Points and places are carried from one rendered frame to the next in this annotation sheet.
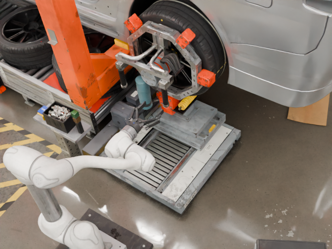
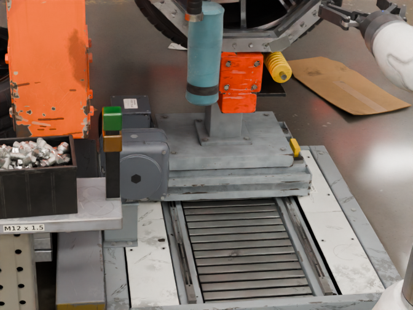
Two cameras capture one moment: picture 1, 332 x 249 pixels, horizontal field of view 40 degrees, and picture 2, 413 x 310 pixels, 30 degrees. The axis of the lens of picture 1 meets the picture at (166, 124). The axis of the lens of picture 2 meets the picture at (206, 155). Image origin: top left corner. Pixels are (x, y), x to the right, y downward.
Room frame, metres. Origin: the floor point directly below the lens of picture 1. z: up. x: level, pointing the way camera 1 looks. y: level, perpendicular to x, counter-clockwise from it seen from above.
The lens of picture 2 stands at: (1.10, 1.58, 1.36)
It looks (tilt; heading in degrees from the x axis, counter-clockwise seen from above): 29 degrees down; 308
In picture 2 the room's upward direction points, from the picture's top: 3 degrees clockwise
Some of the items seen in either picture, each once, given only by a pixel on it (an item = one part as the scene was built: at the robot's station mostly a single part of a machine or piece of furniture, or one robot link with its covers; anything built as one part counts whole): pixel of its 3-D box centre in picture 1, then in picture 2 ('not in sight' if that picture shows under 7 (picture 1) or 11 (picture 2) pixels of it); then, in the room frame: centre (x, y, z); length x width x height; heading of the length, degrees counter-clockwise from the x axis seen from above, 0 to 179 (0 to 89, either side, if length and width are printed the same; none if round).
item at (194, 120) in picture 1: (184, 102); (224, 105); (2.40, -0.16, 0.32); 0.40 x 0.30 x 0.28; 48
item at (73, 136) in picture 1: (62, 122); (20, 205); (2.25, 0.74, 0.44); 0.43 x 0.17 x 0.03; 48
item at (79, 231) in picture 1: (85, 238); not in sight; (1.26, 0.53, 0.53); 0.18 x 0.16 x 0.22; 55
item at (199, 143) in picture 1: (186, 119); (222, 158); (2.39, -0.16, 0.13); 0.50 x 0.36 x 0.10; 48
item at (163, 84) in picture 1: (166, 81); not in sight; (2.00, -0.04, 0.93); 0.09 x 0.05 x 0.05; 138
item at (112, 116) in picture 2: (74, 113); (112, 118); (2.12, 0.59, 0.64); 0.04 x 0.04 x 0.04; 48
